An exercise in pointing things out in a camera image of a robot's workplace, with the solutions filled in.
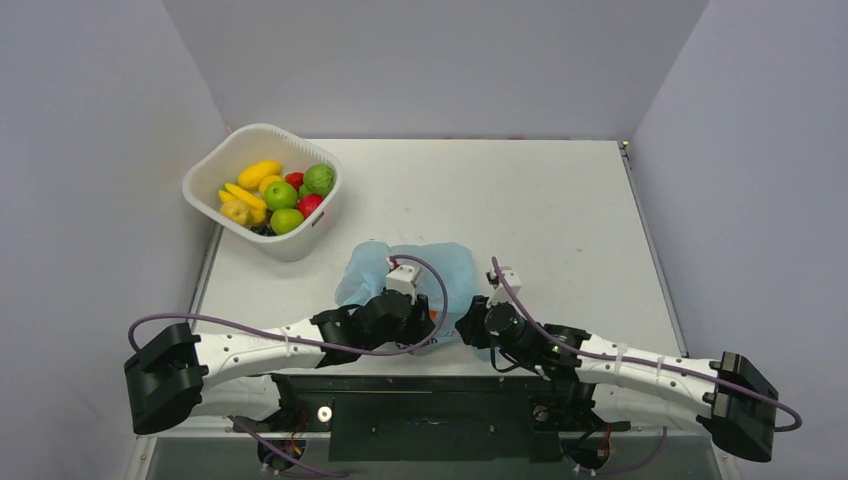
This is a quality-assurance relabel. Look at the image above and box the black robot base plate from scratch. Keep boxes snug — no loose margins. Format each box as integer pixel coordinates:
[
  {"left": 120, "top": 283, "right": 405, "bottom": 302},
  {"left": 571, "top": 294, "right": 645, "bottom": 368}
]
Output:
[{"left": 238, "top": 374, "right": 630, "bottom": 463}]

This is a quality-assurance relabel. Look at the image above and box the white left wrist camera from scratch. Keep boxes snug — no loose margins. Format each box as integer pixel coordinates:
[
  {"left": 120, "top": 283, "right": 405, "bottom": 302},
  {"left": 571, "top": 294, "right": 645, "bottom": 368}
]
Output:
[{"left": 385, "top": 264, "right": 421, "bottom": 304}]

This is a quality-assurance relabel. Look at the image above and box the yellow fake lemon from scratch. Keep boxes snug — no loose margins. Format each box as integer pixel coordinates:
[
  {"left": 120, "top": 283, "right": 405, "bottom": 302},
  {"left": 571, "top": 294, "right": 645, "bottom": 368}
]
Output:
[{"left": 258, "top": 175, "right": 283, "bottom": 196}]

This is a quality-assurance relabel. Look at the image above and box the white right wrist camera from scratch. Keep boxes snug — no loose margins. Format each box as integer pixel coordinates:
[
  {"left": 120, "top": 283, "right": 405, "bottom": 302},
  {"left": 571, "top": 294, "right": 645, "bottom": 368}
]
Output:
[{"left": 486, "top": 267, "right": 523, "bottom": 308}]

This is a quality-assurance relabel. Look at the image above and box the yellow fake banana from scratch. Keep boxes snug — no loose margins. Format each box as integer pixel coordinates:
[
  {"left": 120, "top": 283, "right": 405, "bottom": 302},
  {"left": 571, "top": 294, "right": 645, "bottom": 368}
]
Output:
[{"left": 218, "top": 183, "right": 267, "bottom": 210}]

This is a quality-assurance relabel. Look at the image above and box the yellow fake pear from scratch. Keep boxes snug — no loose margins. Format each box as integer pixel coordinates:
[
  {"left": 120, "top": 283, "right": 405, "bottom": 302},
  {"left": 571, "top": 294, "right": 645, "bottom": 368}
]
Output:
[{"left": 219, "top": 199, "right": 252, "bottom": 226}]

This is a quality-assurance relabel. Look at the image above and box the red fake apple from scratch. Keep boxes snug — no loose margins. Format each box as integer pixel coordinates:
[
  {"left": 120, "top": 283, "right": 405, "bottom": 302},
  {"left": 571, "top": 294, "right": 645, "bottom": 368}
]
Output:
[{"left": 297, "top": 194, "right": 324, "bottom": 218}]

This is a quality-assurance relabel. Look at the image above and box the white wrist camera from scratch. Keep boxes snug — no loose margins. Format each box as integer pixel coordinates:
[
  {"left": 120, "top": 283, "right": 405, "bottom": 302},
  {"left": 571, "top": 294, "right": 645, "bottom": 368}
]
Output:
[
  {"left": 486, "top": 267, "right": 523, "bottom": 308},
  {"left": 385, "top": 264, "right": 421, "bottom": 304}
]

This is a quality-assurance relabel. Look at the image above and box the white plastic basket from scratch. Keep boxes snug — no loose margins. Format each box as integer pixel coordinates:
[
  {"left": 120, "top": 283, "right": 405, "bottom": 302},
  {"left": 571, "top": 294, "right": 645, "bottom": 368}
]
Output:
[{"left": 182, "top": 124, "right": 343, "bottom": 262}]

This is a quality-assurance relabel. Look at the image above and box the red fake strawberry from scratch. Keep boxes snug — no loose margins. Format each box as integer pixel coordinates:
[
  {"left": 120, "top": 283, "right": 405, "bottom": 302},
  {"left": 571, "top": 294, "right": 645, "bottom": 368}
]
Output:
[{"left": 284, "top": 172, "right": 304, "bottom": 191}]

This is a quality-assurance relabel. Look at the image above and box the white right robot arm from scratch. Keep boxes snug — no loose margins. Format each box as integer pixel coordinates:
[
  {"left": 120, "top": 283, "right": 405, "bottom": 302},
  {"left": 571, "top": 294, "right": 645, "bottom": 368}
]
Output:
[{"left": 456, "top": 296, "right": 778, "bottom": 463}]

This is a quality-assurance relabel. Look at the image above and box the light green fake apple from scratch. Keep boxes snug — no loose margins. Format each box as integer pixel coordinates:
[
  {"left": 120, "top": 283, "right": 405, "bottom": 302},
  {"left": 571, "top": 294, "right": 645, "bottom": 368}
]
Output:
[{"left": 269, "top": 209, "right": 304, "bottom": 236}]

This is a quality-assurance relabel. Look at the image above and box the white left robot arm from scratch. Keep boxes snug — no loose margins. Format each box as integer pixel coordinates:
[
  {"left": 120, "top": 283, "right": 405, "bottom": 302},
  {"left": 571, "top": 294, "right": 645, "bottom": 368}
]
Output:
[{"left": 124, "top": 290, "right": 438, "bottom": 435}]

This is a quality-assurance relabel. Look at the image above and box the yellow fake mango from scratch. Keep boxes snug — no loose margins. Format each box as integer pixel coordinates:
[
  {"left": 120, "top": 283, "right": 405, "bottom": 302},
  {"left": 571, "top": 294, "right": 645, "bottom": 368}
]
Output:
[{"left": 237, "top": 160, "right": 282, "bottom": 191}]

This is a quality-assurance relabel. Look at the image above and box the light blue plastic bag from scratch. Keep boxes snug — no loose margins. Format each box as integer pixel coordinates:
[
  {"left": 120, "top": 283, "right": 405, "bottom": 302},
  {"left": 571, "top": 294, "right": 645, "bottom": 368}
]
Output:
[{"left": 335, "top": 241, "right": 481, "bottom": 356}]

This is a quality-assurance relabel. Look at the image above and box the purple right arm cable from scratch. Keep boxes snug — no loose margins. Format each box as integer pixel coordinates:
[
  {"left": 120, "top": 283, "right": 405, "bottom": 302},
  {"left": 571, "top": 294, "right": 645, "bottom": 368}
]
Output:
[{"left": 490, "top": 256, "right": 804, "bottom": 477}]

